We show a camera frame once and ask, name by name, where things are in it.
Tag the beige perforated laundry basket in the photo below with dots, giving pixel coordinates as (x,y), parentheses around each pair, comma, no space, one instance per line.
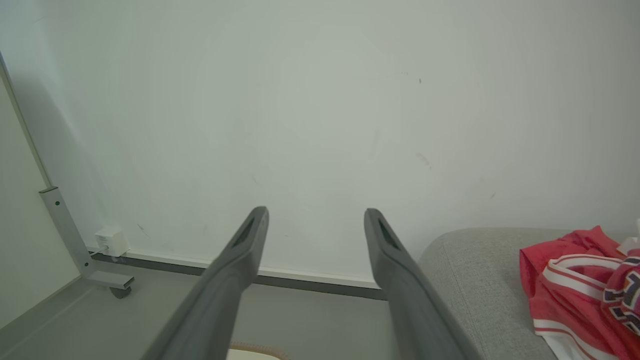
(255,352)

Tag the grey metal frame with caster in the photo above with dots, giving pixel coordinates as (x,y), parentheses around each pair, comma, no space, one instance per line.
(65,230)

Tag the grey fabric sofa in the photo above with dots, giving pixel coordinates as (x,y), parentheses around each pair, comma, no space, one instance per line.
(480,280)

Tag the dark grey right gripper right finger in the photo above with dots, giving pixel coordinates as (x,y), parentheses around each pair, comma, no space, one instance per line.
(415,310)

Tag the grey white baseboard strip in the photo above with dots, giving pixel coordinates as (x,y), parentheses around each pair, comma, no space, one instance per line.
(310,282)

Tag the white wall power adapter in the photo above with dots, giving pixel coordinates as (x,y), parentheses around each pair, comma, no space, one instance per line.
(112,241)

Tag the red jersey with white stripes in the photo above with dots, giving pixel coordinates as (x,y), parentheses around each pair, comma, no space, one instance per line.
(565,295)

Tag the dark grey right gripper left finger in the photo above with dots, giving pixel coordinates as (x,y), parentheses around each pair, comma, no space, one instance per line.
(220,300)

